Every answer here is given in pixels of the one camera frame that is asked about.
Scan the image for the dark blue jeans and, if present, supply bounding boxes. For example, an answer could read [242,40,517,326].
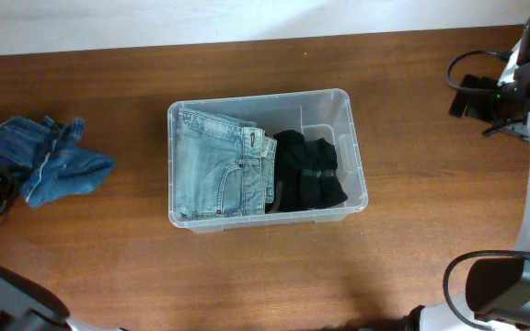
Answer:
[0,117,115,208]

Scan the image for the black fuzzy garment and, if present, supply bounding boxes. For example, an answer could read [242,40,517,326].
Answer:
[275,138,348,212]

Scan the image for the clear plastic storage bin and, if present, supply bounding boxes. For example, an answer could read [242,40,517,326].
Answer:
[167,88,368,233]

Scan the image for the light blue jeans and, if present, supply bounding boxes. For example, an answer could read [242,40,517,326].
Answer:
[174,108,277,221]

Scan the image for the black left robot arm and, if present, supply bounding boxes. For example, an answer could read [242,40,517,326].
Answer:
[0,165,123,331]

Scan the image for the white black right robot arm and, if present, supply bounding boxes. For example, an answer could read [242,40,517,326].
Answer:
[395,18,530,330]

